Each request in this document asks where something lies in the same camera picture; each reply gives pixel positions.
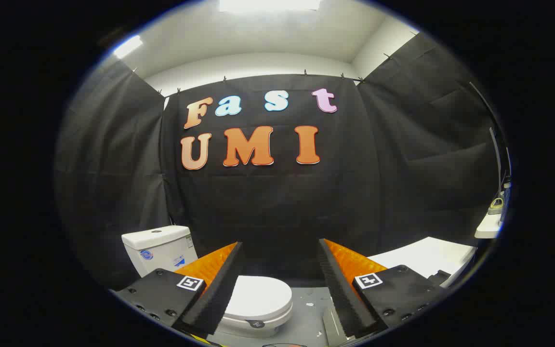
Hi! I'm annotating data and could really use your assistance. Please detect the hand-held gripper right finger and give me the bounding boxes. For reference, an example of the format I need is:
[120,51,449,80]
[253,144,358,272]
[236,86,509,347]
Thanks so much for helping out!
[318,238,446,339]

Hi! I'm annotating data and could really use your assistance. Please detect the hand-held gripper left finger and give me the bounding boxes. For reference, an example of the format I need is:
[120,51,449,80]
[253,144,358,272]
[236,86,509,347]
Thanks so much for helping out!
[115,241,246,337]

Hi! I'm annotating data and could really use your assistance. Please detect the white toilet lid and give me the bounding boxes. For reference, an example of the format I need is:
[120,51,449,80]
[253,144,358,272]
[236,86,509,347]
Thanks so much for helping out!
[223,276,293,322]

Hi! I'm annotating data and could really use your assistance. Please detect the white toilet bowl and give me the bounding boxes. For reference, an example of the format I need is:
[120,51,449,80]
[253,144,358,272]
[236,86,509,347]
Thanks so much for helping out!
[215,319,284,338]

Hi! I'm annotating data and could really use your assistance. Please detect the white panelled cabinet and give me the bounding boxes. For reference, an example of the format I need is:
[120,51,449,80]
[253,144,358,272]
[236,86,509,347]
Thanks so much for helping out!
[368,236,478,290]

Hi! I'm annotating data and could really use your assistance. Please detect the black backdrop cloth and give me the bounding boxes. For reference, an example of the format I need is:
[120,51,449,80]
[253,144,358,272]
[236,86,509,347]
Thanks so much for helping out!
[55,31,505,291]

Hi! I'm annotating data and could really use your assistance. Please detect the white side shelf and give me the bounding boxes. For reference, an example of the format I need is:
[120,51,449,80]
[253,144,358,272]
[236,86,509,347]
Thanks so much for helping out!
[474,211,504,240]

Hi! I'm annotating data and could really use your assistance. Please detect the ceiling light panel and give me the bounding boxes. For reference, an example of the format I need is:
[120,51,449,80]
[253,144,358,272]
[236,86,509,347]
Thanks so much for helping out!
[113,35,144,60]
[219,0,322,13]

